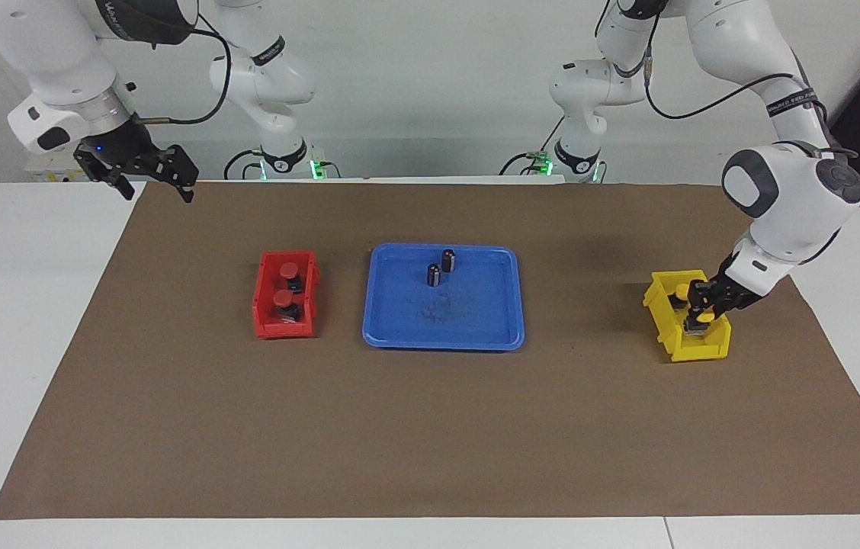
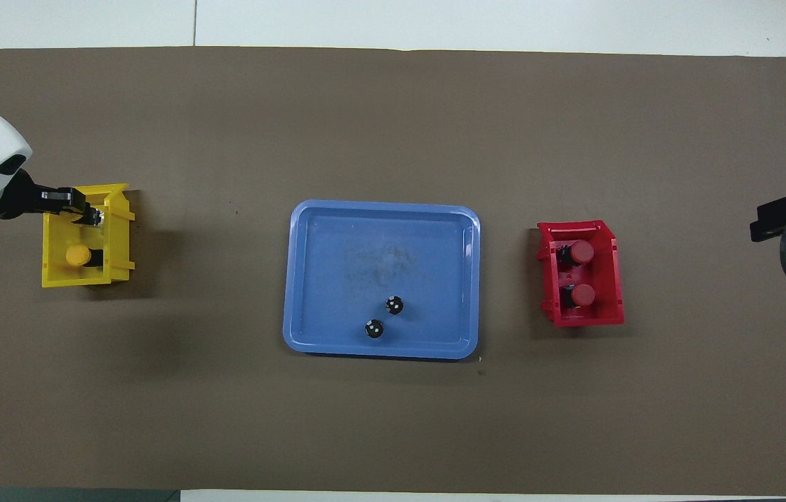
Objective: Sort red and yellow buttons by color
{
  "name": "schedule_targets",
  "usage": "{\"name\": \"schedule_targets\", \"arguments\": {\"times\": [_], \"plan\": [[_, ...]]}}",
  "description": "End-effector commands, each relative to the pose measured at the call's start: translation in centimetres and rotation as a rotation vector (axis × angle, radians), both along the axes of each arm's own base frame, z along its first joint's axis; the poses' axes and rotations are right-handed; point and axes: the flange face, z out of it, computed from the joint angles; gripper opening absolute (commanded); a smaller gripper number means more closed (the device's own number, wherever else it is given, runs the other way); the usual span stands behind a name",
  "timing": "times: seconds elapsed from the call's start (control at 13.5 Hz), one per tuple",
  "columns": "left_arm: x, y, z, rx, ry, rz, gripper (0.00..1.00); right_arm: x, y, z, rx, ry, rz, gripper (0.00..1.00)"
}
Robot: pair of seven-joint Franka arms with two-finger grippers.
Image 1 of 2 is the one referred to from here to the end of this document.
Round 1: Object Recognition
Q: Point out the yellow plastic bin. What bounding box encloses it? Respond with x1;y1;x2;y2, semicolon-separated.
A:
642;269;733;363

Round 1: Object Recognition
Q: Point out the white power strip box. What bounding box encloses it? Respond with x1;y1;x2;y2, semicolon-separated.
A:
24;151;88;184

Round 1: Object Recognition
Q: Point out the red plastic bin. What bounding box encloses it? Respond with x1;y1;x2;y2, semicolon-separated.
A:
251;250;320;340

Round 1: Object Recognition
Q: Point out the blue plastic tray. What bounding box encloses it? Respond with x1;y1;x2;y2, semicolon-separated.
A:
361;242;526;352

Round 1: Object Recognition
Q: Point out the brown table mat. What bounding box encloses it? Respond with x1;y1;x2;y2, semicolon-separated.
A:
0;181;860;521

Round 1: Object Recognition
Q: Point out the black right base cable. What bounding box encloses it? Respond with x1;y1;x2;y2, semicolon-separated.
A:
223;149;265;181

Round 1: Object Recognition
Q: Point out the black base cable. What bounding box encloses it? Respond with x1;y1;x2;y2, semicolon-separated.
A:
498;114;565;177
223;149;265;181

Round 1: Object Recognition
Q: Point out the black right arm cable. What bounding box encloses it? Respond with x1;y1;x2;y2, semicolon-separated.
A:
133;11;233;127

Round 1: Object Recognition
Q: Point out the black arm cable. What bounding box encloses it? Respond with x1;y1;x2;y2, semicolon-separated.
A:
133;11;233;127
641;0;858;158

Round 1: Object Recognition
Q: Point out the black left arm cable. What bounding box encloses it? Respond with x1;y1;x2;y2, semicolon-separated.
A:
641;0;858;158

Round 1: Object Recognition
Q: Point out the black left base cable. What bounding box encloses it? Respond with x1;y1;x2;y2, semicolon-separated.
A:
498;114;565;177

